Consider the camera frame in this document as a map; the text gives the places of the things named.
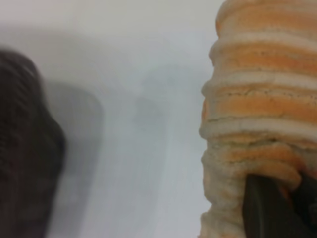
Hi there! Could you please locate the ridged golden bread roll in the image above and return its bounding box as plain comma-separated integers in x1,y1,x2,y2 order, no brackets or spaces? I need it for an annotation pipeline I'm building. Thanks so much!
198,0,317,238

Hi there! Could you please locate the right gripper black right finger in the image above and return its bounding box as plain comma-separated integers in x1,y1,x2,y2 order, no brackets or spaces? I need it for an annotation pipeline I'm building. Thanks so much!
292,169,317,238

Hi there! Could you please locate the dark brown woven basket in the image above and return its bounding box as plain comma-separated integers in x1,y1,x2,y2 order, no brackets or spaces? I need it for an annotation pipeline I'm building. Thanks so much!
0,46,67,238

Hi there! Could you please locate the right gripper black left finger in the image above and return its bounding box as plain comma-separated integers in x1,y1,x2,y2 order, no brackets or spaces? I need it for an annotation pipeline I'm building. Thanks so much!
242,173,308,238

